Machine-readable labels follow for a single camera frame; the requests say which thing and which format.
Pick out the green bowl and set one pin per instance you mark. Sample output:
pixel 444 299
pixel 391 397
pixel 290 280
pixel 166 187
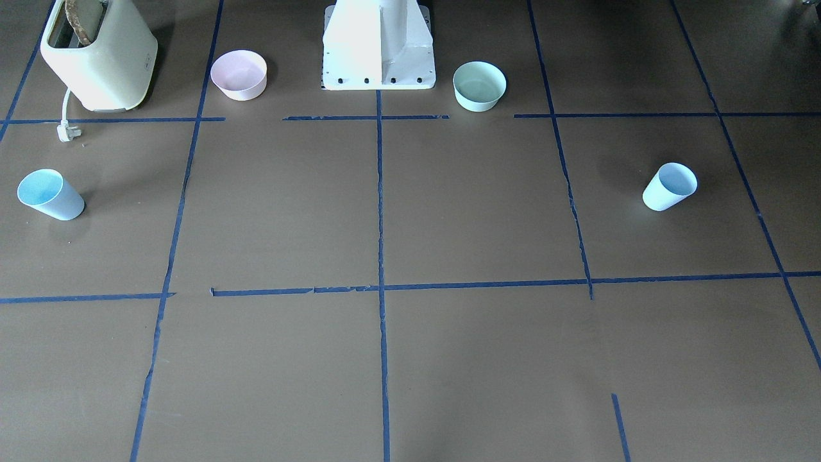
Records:
pixel 478 85

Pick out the light blue cup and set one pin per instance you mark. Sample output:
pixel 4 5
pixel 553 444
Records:
pixel 672 183
pixel 47 191

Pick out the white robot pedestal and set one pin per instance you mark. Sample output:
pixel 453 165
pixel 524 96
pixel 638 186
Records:
pixel 378 45

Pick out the cream toaster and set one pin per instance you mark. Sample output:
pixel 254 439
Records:
pixel 111 74

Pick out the pink bowl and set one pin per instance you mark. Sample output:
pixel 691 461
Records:
pixel 240 74

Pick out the toast slice in toaster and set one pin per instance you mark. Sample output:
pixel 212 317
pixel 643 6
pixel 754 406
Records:
pixel 83 19

